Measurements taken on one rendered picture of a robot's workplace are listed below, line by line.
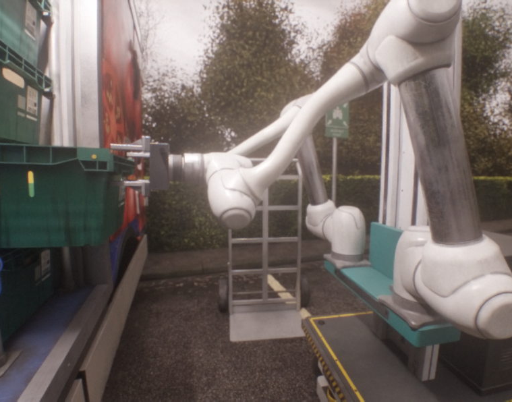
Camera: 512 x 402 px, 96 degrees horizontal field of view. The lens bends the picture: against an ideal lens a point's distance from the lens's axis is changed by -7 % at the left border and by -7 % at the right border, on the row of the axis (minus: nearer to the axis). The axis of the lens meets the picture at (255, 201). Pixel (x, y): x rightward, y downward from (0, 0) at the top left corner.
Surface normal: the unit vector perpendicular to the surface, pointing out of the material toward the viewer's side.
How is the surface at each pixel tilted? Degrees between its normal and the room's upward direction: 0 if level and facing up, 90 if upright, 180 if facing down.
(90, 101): 90
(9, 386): 0
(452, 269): 82
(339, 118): 90
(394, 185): 90
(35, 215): 97
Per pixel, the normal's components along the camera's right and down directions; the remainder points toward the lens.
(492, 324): -0.03, 0.18
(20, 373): 0.00, -1.00
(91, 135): 0.32, 0.09
